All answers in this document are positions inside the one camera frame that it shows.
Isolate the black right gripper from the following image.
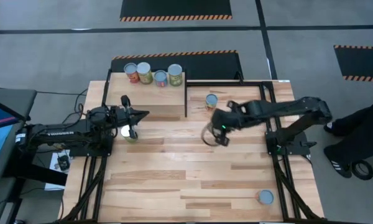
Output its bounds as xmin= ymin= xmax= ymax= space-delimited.
xmin=211 ymin=107 xmax=244 ymax=147

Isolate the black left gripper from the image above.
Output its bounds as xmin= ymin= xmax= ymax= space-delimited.
xmin=110 ymin=94 xmax=150 ymax=140

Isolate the green oranges label can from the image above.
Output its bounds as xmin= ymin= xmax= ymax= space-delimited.
xmin=120 ymin=124 xmax=140 ymax=144
xmin=137 ymin=62 xmax=154 ymax=85

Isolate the red fruit label can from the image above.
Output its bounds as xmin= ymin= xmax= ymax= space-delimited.
xmin=124 ymin=62 xmax=140 ymax=84

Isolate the pink and teal label can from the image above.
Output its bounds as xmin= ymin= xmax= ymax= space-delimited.
xmin=154 ymin=70 xmax=168 ymax=88

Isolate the orange label tin can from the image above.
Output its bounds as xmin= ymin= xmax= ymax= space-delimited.
xmin=205 ymin=93 xmax=219 ymax=111

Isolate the tin can with silver lid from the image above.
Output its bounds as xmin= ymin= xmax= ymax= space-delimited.
xmin=256 ymin=189 xmax=275 ymax=205

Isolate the black hazard-striped floor mat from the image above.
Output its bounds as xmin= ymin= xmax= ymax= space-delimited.
xmin=333 ymin=44 xmax=373 ymax=83
xmin=119 ymin=0 xmax=233 ymax=22
xmin=111 ymin=49 xmax=244 ymax=81

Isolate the small black device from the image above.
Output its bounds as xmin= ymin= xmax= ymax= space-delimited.
xmin=57 ymin=154 xmax=71 ymax=172

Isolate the white paper sheet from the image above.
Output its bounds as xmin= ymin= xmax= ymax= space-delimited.
xmin=44 ymin=149 xmax=71 ymax=191

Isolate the monitor with blue screen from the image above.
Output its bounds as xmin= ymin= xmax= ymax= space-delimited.
xmin=0 ymin=95 xmax=30 ymax=183

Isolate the person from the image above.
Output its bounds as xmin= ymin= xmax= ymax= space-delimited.
xmin=323 ymin=93 xmax=373 ymax=180

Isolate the wooden shelf with black frame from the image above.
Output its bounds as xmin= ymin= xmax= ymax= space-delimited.
xmin=103 ymin=70 xmax=189 ymax=118

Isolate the black aluminium rig frame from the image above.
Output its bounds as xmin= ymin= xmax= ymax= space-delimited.
xmin=58 ymin=79 xmax=326 ymax=223

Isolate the coiled black cable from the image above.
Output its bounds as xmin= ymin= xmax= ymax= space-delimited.
xmin=350 ymin=159 xmax=373 ymax=182

